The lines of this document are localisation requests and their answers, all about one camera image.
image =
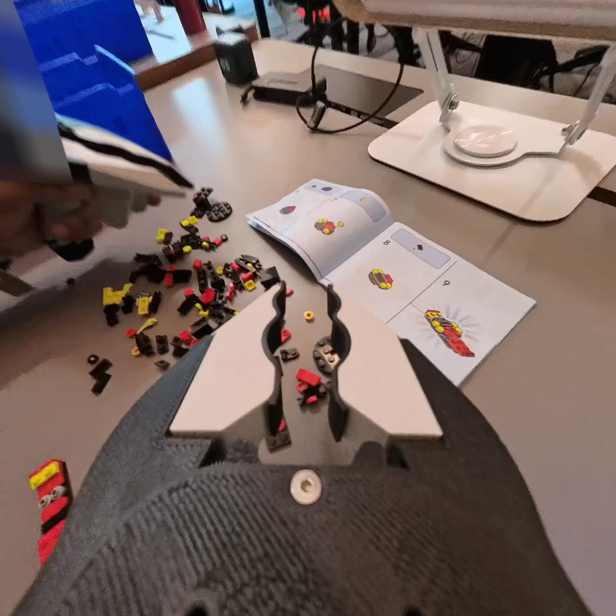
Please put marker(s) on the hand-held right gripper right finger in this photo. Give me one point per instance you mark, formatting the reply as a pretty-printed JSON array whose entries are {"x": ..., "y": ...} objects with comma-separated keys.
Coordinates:
[{"x": 385, "y": 385}]

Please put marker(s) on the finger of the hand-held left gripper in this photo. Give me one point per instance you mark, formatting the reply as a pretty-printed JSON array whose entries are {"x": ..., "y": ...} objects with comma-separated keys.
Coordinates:
[
  {"x": 125, "y": 178},
  {"x": 106, "y": 132}
]

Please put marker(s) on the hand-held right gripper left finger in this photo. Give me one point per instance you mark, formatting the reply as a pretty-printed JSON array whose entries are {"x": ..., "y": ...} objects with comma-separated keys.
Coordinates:
[{"x": 231, "y": 380}]

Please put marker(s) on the red yellow black lego assembly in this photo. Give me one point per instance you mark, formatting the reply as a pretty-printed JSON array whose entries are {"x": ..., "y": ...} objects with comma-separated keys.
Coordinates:
[{"x": 50, "y": 510}]

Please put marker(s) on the black round lego plate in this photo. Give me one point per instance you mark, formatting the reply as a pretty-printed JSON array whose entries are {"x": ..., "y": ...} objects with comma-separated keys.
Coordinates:
[
  {"x": 323, "y": 358},
  {"x": 221, "y": 211}
]

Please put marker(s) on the red and black lego subassembly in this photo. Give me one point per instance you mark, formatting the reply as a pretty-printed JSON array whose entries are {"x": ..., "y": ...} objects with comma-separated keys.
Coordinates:
[{"x": 308, "y": 376}]

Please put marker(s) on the pile of loose lego pieces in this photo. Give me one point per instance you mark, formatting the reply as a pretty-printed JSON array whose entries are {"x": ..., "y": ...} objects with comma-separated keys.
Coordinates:
[{"x": 190, "y": 303}]

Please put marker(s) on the lego instruction booklet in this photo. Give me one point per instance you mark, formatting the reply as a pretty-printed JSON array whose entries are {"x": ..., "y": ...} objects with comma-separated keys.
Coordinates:
[{"x": 356, "y": 260}]

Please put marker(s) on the person's left hand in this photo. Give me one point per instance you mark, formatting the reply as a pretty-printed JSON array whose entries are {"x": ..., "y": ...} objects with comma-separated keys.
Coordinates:
[{"x": 38, "y": 216}]

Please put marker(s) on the blue plastic bin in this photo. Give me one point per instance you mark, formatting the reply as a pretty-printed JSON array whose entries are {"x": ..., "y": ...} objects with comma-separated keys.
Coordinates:
[{"x": 86, "y": 72}]

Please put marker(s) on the black plate with red tile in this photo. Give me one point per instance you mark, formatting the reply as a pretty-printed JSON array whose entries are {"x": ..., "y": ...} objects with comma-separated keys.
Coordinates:
[{"x": 279, "y": 440}]

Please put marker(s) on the dark red cylinder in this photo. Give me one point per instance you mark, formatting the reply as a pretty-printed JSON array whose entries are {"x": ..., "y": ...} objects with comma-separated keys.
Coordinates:
[{"x": 190, "y": 17}]

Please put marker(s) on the black box device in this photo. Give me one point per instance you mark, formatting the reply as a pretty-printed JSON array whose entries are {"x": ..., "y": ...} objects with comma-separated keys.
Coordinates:
[{"x": 236, "y": 57}]

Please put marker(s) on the black power adapter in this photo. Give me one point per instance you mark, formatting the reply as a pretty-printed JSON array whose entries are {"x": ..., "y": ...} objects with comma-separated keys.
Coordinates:
[{"x": 284, "y": 89}]

